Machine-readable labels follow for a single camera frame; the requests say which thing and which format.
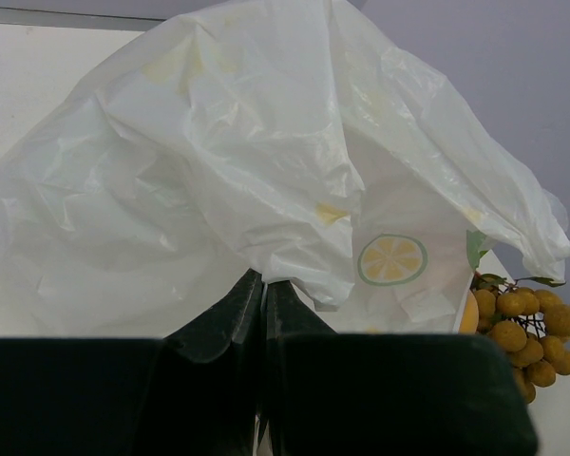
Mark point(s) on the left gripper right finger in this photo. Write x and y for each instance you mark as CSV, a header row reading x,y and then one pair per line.
x,y
305,360

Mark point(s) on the yellow fake longan bunch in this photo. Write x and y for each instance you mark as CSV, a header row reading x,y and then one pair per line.
x,y
530,323

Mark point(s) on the yellow fake fruit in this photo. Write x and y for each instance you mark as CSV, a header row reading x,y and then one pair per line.
x,y
470,317

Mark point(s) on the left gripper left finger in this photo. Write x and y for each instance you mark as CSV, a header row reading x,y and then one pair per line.
x,y
202,398

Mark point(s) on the white plastic bag lemon print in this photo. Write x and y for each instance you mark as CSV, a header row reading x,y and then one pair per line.
x,y
292,138

